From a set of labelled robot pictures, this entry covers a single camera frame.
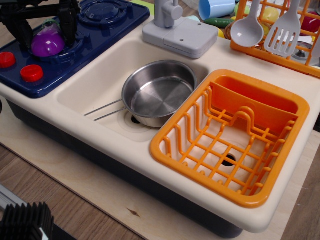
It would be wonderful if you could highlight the dark blue toy stove top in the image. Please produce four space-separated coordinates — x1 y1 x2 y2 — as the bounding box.
0 0 150 99

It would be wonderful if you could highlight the purple toy eggplant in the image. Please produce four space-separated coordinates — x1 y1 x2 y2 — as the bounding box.
31 19 66 58

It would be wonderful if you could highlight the red stove knob left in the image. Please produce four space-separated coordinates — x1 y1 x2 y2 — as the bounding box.
0 52 16 69

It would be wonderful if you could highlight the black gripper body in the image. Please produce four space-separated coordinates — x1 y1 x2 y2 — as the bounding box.
0 0 81 23

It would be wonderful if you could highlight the yellow toy fruit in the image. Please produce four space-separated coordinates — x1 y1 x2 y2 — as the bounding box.
262 7 280 23

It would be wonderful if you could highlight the green toy cucumber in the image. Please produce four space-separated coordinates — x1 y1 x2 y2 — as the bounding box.
204 18 234 29

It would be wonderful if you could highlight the light blue plastic cup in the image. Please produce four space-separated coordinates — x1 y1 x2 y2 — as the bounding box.
198 0 236 20

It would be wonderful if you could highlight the grey slotted toy spatula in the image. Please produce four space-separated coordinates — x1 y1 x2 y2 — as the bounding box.
264 0 301 58

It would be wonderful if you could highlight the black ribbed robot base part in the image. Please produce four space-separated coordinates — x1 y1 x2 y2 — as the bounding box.
0 201 76 240

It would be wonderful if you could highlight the grey toy ladle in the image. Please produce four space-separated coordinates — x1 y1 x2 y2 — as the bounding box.
230 0 264 48

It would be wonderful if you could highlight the orange utensil rack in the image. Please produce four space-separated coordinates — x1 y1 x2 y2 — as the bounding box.
230 0 320 78

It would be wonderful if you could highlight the aluminium rail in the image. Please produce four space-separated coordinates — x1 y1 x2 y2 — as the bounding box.
0 185 25 210

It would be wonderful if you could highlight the red stove knob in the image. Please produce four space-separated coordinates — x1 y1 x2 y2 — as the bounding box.
20 64 44 83
0 52 16 69

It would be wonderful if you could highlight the red stove knob right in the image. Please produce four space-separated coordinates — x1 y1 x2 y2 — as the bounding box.
20 64 44 83

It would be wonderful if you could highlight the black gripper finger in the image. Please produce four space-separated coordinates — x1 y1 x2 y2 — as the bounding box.
58 4 81 45
4 19 33 49

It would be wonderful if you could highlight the orange dish drainer basket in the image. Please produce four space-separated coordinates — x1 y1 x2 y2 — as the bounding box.
149 69 310 208

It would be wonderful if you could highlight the red toy fruit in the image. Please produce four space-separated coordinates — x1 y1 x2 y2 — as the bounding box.
301 11 320 33

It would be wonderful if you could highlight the steel pan with wire handle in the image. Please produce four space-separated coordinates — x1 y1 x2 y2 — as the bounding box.
85 60 198 128

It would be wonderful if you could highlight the light plywood base board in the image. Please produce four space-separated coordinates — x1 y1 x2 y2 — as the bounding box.
0 96 320 240

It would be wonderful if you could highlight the grey toy faucet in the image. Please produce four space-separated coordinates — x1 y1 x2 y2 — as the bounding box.
142 0 219 59

